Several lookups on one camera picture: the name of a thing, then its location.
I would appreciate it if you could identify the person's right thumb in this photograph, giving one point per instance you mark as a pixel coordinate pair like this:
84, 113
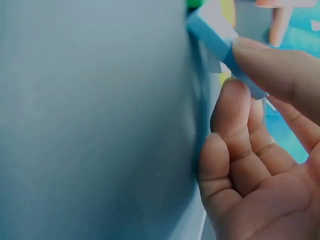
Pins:
275, 67

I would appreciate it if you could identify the light blue box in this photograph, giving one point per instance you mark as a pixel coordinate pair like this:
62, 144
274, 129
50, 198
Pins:
212, 37

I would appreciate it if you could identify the person's right hand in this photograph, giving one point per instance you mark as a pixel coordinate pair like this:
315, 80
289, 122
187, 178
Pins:
270, 205

